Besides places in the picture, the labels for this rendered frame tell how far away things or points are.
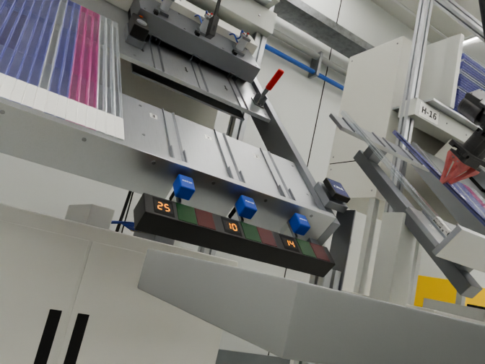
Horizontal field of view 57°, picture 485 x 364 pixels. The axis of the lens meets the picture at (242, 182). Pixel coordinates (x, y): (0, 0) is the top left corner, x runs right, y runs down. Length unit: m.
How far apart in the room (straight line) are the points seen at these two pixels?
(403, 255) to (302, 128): 2.36
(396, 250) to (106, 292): 0.63
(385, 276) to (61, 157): 0.74
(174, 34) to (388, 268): 0.74
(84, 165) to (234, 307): 0.42
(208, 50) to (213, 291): 0.92
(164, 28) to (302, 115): 2.33
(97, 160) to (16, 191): 1.95
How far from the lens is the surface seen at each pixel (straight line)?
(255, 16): 1.43
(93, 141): 0.64
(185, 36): 1.16
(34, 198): 2.60
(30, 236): 0.94
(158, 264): 0.41
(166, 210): 0.62
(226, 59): 1.20
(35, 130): 0.64
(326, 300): 0.25
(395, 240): 1.09
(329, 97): 3.59
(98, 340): 1.00
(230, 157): 0.82
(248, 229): 0.69
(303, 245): 0.75
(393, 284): 1.08
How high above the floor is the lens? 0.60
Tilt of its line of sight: 11 degrees up
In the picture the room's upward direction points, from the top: 13 degrees clockwise
